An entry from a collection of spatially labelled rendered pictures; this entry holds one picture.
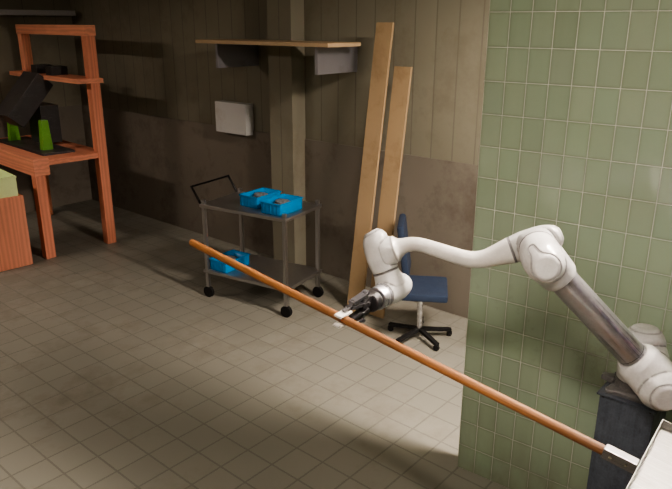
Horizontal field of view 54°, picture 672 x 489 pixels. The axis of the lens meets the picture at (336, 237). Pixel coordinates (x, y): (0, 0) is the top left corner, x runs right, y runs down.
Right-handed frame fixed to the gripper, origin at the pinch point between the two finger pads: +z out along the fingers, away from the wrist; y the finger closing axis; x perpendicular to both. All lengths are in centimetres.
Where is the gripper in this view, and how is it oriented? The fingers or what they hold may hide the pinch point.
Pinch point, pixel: (342, 318)
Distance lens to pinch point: 232.5
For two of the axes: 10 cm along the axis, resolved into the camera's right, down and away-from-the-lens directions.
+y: -1.2, 9.1, 4.0
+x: -7.8, -3.3, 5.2
